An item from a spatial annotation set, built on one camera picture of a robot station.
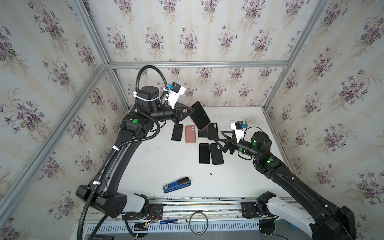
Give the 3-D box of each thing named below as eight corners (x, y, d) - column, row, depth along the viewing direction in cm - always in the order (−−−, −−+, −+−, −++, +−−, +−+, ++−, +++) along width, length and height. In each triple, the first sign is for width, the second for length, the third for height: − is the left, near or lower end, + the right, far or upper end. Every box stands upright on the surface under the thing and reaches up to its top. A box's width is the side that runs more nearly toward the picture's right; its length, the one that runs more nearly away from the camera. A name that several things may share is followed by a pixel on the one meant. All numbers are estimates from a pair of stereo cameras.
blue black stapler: (164, 194, 81) (163, 191, 77) (163, 187, 83) (162, 184, 79) (191, 184, 84) (191, 181, 80) (189, 178, 86) (189, 175, 82)
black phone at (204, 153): (199, 163, 92) (199, 162, 91) (198, 144, 101) (198, 143, 100) (210, 163, 92) (210, 162, 91) (208, 144, 101) (209, 143, 100)
